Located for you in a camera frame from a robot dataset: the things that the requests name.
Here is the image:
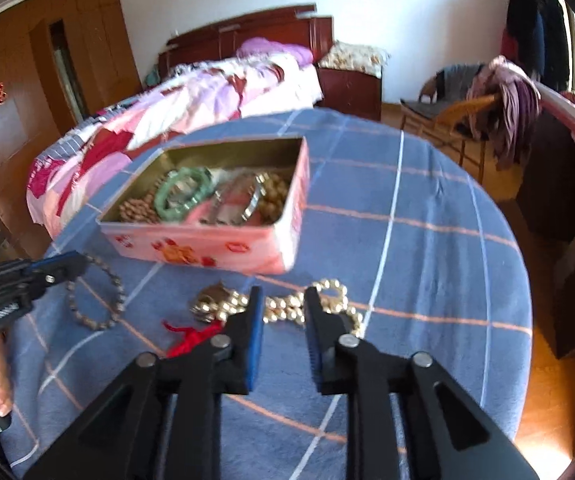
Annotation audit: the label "dark desk with pink cover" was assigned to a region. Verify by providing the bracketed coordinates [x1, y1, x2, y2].
[516, 84, 575, 359]

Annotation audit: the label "dark wooden headboard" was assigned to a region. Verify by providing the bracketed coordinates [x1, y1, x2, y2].
[157, 3, 334, 78]

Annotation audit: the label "pearl bead necklace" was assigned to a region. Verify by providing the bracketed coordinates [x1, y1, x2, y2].
[188, 277, 365, 338]

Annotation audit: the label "golden bead bracelet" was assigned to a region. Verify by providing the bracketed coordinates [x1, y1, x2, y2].
[253, 171, 293, 226]

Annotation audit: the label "wicker chair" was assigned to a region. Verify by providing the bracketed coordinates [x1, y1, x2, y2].
[400, 75, 502, 184]

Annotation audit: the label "brown wooden bead mala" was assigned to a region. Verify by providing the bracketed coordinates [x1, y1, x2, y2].
[119, 179, 162, 224]

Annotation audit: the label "pink metal tin box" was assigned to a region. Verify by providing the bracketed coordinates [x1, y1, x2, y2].
[97, 136, 309, 274]

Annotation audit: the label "dark small bead bracelet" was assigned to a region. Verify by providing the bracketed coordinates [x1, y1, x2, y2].
[66, 252, 128, 332]

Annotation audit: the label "grey garment on chair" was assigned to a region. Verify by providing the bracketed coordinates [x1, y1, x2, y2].
[401, 63, 484, 119]

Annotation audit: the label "bed with patchwork quilt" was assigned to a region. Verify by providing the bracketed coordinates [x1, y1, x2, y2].
[26, 52, 323, 236]

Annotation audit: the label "blue plaid tablecloth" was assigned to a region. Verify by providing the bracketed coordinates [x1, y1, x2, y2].
[1, 110, 531, 476]

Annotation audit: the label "green jade bangle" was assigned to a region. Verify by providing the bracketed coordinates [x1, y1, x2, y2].
[154, 167, 214, 222]

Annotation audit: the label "wooden nightstand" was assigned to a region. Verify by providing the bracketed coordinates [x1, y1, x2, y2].
[316, 67, 382, 122]

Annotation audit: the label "purple pillow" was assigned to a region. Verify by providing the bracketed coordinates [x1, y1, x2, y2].
[236, 37, 313, 68]

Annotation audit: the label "wooden wardrobe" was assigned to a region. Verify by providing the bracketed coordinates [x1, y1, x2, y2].
[0, 0, 141, 257]

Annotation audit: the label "hanging dark coats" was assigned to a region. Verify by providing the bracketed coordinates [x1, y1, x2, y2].
[502, 0, 571, 91]

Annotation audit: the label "red cord pendant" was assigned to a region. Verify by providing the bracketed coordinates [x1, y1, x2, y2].
[162, 320, 223, 359]

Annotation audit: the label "floral cushion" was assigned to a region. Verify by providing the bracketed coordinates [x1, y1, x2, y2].
[318, 41, 389, 79]

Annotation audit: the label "purple clothes on chair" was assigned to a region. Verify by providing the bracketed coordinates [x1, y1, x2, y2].
[466, 55, 541, 170]

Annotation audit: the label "thin silver bangle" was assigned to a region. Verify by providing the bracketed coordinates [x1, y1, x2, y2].
[199, 171, 266, 226]

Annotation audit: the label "pink bangle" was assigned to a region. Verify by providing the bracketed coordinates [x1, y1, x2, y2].
[184, 194, 255, 226]

